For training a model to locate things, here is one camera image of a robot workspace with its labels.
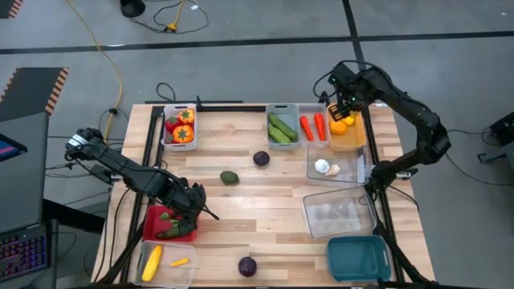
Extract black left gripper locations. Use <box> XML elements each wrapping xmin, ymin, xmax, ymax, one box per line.
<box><xmin>168</xmin><ymin>182</ymin><xmax>209</xmax><ymax>230</ymax></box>

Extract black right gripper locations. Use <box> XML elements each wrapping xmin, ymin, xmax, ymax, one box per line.
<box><xmin>331</xmin><ymin>66</ymin><xmax>369</xmax><ymax>121</ymax></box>

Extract dark green jalapeno pepper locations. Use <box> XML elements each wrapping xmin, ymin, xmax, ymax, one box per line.
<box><xmin>155</xmin><ymin>222</ymin><xmax>197</xmax><ymax>241</ymax></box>

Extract orange citrus fruit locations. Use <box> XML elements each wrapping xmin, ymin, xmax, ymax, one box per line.
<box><xmin>328</xmin><ymin>120</ymin><xmax>349</xmax><ymax>136</ymax></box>

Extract orange carrot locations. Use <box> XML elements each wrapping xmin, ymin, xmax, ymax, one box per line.
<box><xmin>313</xmin><ymin>112</ymin><xmax>327</xmax><ymax>142</ymax></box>
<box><xmin>299</xmin><ymin>115</ymin><xmax>315</xmax><ymax>143</ymax></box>

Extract yellow corn cob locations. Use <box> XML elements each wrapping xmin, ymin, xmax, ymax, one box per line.
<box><xmin>141</xmin><ymin>244</ymin><xmax>164</xmax><ymax>283</ymax></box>

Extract white garlic bulb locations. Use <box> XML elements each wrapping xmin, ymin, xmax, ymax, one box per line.
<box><xmin>313</xmin><ymin>158</ymin><xmax>331</xmax><ymax>175</ymax></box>

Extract green avocado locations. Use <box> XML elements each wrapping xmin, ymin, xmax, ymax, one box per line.
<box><xmin>219</xmin><ymin>169</ymin><xmax>241</xmax><ymax>186</ymax></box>

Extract dark green cucumber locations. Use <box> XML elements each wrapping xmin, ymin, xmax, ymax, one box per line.
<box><xmin>267</xmin><ymin>112</ymin><xmax>300</xmax><ymax>141</ymax></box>

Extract orange bell pepper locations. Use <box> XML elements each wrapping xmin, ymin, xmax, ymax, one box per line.
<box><xmin>172</xmin><ymin>124</ymin><xmax>195</xmax><ymax>145</ymax></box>
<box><xmin>177</xmin><ymin>108</ymin><xmax>196</xmax><ymax>125</ymax></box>

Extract red tomato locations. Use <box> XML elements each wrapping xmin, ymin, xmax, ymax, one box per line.
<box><xmin>164</xmin><ymin>115</ymin><xmax>181</xmax><ymax>133</ymax></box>

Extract yellow plastic bin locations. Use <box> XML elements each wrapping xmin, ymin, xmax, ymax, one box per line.
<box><xmin>325</xmin><ymin>103</ymin><xmax>368</xmax><ymax>153</ymax></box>

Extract frosted translucent plastic bin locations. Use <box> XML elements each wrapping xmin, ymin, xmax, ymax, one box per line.
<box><xmin>297</xmin><ymin>103</ymin><xmax>331</xmax><ymax>148</ymax></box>

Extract red plastic bin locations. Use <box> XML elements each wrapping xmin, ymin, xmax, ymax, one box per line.
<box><xmin>142</xmin><ymin>205</ymin><xmax>198</xmax><ymax>244</ymax></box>

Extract grey-blue plastic bin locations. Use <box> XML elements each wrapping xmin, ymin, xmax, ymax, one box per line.
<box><xmin>265</xmin><ymin>103</ymin><xmax>301</xmax><ymax>151</ymax></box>

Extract translucent plastic tub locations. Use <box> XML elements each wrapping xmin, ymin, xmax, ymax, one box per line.
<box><xmin>134</xmin><ymin>239</ymin><xmax>198</xmax><ymax>289</ymax></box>

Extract small clear acrylic bin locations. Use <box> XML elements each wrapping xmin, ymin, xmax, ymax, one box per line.
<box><xmin>306</xmin><ymin>143</ymin><xmax>373</xmax><ymax>186</ymax></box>

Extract small white plastic bin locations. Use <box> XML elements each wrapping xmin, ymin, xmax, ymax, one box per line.
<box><xmin>157</xmin><ymin>103</ymin><xmax>198</xmax><ymax>152</ymax></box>

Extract large clear acrylic bin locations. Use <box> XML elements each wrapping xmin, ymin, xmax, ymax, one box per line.
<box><xmin>301</xmin><ymin>186</ymin><xmax>377</xmax><ymax>241</ymax></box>

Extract teal plastic bin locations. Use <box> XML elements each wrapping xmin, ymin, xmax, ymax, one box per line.
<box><xmin>325</xmin><ymin>234</ymin><xmax>393</xmax><ymax>283</ymax></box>

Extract grey metal stand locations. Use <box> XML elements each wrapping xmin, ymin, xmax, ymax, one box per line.
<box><xmin>476</xmin><ymin>140</ymin><xmax>514</xmax><ymax>165</ymax></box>

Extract black equipment box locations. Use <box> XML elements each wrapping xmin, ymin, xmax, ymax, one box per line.
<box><xmin>488</xmin><ymin>111</ymin><xmax>514</xmax><ymax>146</ymax></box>

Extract grey laptop backlit keyboard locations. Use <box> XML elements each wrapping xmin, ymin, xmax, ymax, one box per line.
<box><xmin>0</xmin><ymin>112</ymin><xmax>59</xmax><ymax>289</ymax></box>

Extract small dark tablet screen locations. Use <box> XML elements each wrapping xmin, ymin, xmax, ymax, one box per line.
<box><xmin>0</xmin><ymin>133</ymin><xmax>28</xmax><ymax>164</ymax></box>

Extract large hazard-striped black mat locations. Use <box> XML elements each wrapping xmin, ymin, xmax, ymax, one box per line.
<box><xmin>0</xmin><ymin>67</ymin><xmax>71</xmax><ymax>124</ymax></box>

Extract black round stand base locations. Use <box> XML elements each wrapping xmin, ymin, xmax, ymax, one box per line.
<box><xmin>119</xmin><ymin>0</ymin><xmax>146</xmax><ymax>18</ymax></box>

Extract small hazard-striped black mat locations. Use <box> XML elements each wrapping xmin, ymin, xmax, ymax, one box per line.
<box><xmin>0</xmin><ymin>0</ymin><xmax>24</xmax><ymax>20</ymax></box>

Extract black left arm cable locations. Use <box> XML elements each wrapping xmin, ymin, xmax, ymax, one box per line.
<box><xmin>199</xmin><ymin>203</ymin><xmax>221</xmax><ymax>222</ymax></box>

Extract long black floor cable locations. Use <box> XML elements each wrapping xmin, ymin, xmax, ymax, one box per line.
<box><xmin>443</xmin><ymin>127</ymin><xmax>514</xmax><ymax>188</ymax></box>

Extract black floor cables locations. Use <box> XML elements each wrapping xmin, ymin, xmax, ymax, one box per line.
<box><xmin>43</xmin><ymin>107</ymin><xmax>133</xmax><ymax>177</ymax></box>

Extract black cable loop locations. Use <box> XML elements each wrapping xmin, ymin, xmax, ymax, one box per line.
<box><xmin>155</xmin><ymin>82</ymin><xmax>177</xmax><ymax>104</ymax></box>

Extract black looped floor cable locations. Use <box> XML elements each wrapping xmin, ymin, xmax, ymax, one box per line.
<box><xmin>127</xmin><ymin>0</ymin><xmax>210</xmax><ymax>36</ymax></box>

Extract yellow plug cord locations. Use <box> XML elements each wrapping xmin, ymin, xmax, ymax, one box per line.
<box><xmin>165</xmin><ymin>0</ymin><xmax>186</xmax><ymax>33</ymax></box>

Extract yellow floor cable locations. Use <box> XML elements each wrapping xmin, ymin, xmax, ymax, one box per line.
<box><xmin>63</xmin><ymin>0</ymin><xmax>124</xmax><ymax>140</ymax></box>

